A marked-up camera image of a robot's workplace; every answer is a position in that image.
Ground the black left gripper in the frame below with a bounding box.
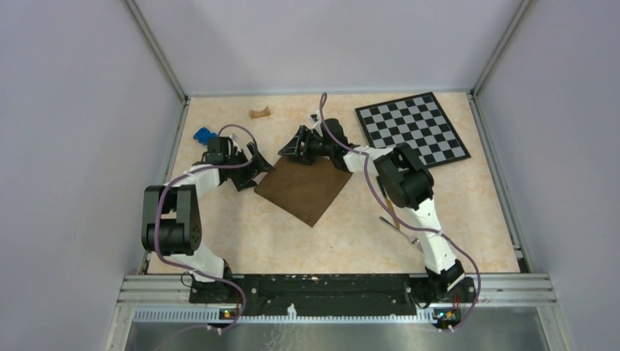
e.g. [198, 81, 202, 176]
[223, 142, 274, 191]

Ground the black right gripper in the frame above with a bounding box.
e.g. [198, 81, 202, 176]
[278, 127, 333, 167]

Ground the brown fabric napkin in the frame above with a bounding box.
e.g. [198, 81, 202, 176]
[254, 156, 352, 227]

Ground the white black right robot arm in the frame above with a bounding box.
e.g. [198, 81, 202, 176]
[278, 118, 464, 301]

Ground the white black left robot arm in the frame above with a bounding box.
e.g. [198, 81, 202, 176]
[141, 137, 276, 302]

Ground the small wooden arch block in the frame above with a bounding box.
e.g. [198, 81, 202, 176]
[249, 107, 271, 119]

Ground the blue toy car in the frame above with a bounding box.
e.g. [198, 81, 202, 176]
[193, 127, 218, 146]

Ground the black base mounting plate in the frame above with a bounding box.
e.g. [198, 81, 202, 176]
[189, 273, 475, 317]

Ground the black white checkerboard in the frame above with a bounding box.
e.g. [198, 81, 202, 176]
[355, 92, 471, 168]

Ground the silver metal fork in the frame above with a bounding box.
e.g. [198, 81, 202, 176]
[379, 216, 422, 251]

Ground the green wooden handled knife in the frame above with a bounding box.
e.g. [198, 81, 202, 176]
[384, 195, 401, 230]

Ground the aluminium frame rail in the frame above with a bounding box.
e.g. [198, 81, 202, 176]
[117, 273, 557, 325]

